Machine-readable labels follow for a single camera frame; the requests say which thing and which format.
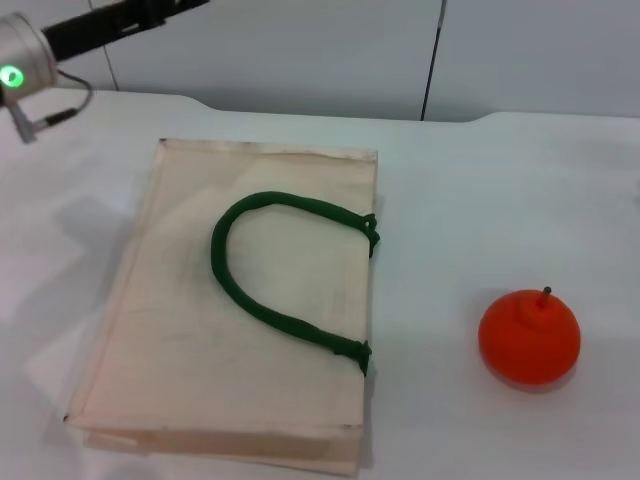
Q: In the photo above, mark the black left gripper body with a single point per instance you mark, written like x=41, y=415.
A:
x=85, y=35

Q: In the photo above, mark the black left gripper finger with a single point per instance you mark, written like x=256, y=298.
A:
x=187, y=5

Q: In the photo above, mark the orange fruit with stem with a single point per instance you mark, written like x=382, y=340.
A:
x=525, y=345

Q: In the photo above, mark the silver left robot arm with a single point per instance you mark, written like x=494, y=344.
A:
x=27, y=47

